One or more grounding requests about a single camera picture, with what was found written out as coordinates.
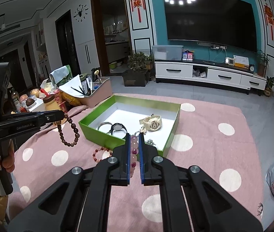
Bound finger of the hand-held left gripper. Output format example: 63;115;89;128
31;113;66;129
3;110;63;119

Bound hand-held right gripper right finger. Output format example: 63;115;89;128
139;133;264;232

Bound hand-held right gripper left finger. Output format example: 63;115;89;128
8;133;131;232

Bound pink bead bracelet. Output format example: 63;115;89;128
129;130;141;177

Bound brown wooden bead bracelet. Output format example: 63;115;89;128
55;112;80;148

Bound black wristwatch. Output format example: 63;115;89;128
108;123;128;139

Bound white wristwatch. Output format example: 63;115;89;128
139;113;163;131

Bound green cardboard box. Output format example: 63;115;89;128
78;95;181;159

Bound silver bangle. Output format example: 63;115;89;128
97;121;114;134

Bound yellow bear bottle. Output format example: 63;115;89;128
40;88;60;112

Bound dark glass sauce bottle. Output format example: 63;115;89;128
11;88;22;113

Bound orange snack packet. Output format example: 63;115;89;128
61;90;83;107

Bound white paper sheets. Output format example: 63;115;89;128
59;74;85;98

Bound green package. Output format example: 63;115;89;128
58;65;74;87

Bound grey folded cloth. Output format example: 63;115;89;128
49;65;70;84

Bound pink desk organizer box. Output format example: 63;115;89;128
79;77;113;109

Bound pink polka dot blanket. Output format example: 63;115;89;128
6;93;264;232

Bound potted plant in black box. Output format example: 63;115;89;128
122;70;150;87

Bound green plastic basin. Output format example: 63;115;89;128
109;61;123;72

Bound white tv cabinet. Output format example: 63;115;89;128
154;59;267;95

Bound bushy potted plant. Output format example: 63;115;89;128
127;52;154;72

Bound clear plastic storage bin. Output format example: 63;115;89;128
151;45;184;61

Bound desk calendar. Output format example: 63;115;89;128
233;55;250;68

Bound small potted plant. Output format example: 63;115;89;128
264;76;274;97

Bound tall potted plant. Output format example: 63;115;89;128
256;49;271;77

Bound black television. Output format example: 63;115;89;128
162;0;259;53

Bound red bead bracelet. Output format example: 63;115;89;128
93;147;113;163

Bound deer head wall clock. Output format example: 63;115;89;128
73;3;89;23

